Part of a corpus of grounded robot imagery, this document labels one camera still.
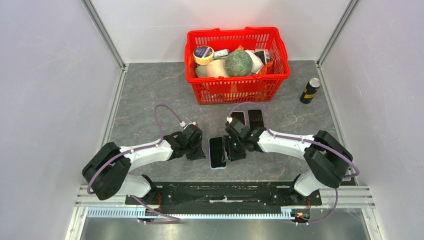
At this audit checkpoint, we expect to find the small teal box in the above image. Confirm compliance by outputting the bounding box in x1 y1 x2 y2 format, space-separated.
213 49 230 59

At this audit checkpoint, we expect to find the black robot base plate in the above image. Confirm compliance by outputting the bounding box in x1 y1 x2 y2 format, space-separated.
141 181 322 215

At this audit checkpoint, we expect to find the dark green smartphone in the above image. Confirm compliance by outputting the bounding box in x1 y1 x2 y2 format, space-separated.
230 111 246 125

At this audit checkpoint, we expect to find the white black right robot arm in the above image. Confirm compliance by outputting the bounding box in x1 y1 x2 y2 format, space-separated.
225 117 353 205

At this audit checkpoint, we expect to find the green patterned ball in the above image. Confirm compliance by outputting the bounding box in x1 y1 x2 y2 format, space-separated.
224 49 253 77

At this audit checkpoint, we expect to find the beige paper bag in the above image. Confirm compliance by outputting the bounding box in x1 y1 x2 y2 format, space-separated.
195 59 229 78

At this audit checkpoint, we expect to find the black yellow drink can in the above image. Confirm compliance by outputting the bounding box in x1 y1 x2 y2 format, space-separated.
299 77 321 104

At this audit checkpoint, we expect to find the black white packet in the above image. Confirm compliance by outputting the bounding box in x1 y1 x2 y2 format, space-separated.
254 49 272 65

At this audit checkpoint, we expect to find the pink phone case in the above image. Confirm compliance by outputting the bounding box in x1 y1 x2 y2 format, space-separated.
230 111 247 128

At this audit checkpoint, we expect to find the red plastic shopping basket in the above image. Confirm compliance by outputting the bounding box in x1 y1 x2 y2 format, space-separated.
184 26 291 105

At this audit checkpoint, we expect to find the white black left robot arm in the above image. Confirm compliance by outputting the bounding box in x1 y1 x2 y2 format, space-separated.
81 123 205 204

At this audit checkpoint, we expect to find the black smartphone silver edge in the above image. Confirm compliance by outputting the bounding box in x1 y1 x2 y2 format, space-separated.
247 109 264 130

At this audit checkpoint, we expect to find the slotted aluminium rail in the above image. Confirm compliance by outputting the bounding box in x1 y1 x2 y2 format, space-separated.
86 206 294 220

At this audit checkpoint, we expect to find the orange snack packet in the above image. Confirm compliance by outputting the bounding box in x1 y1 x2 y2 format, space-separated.
257 61 275 76

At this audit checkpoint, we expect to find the masking tape roll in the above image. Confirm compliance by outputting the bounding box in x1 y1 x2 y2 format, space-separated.
192 45 215 66

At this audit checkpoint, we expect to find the white plastic bag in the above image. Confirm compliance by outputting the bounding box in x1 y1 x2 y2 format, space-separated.
245 50 264 74

